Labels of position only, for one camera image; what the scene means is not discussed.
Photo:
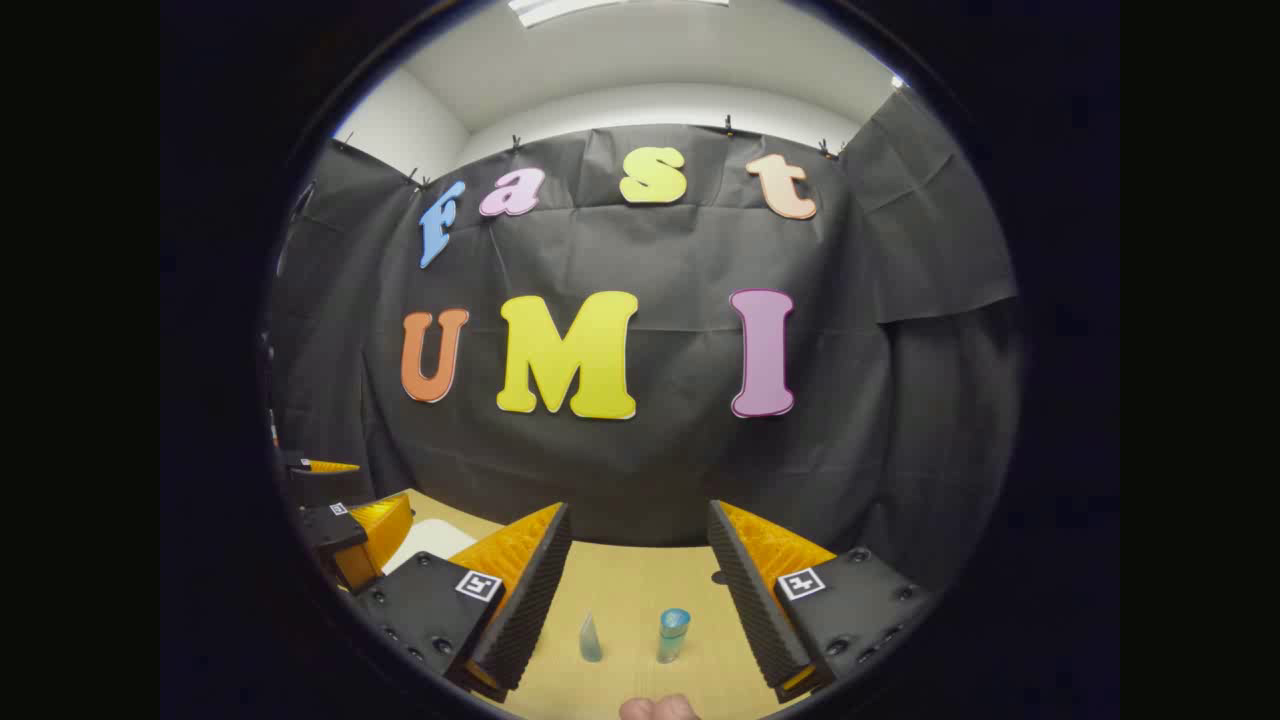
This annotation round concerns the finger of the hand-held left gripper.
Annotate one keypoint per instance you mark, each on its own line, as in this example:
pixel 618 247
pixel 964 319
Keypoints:
pixel 300 465
pixel 335 528

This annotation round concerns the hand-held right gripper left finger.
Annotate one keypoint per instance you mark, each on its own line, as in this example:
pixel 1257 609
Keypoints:
pixel 530 610

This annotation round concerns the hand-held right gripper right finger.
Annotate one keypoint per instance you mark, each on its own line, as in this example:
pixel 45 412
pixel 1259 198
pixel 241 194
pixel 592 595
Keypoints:
pixel 755 610

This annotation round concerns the clear tube with blue cap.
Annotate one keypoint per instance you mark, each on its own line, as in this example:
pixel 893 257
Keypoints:
pixel 591 640

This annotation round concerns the blue green gradient bottle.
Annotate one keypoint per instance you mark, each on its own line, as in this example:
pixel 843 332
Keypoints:
pixel 672 635

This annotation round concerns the white suitcase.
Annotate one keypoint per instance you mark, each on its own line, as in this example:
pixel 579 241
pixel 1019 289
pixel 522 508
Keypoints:
pixel 430 540

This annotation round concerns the black backdrop cloth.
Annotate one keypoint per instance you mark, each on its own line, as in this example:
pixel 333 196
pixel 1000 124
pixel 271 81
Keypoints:
pixel 680 450

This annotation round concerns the ceiling light panel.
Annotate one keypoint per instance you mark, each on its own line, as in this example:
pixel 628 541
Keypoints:
pixel 600 8

